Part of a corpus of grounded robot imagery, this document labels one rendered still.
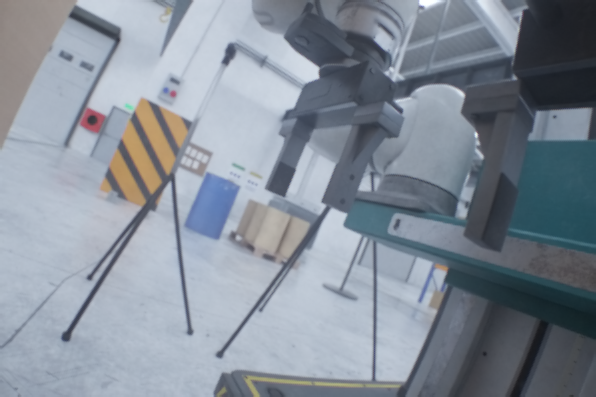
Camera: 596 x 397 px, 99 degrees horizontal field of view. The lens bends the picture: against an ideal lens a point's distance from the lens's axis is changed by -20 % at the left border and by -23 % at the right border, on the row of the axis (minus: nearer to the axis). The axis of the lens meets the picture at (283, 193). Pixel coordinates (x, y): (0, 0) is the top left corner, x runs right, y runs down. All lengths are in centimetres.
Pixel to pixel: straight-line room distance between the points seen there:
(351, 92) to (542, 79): 18
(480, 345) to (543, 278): 30
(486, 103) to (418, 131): 38
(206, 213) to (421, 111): 420
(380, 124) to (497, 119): 11
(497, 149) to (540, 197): 42
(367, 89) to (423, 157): 27
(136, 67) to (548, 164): 1349
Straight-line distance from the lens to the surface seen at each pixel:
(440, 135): 59
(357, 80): 33
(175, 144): 497
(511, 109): 21
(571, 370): 64
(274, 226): 474
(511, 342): 67
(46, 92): 1378
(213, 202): 463
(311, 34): 36
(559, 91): 23
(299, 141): 42
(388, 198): 56
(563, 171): 63
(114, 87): 1350
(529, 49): 22
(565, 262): 41
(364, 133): 30
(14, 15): 51
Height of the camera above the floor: 63
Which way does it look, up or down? 5 degrees up
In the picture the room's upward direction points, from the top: 23 degrees clockwise
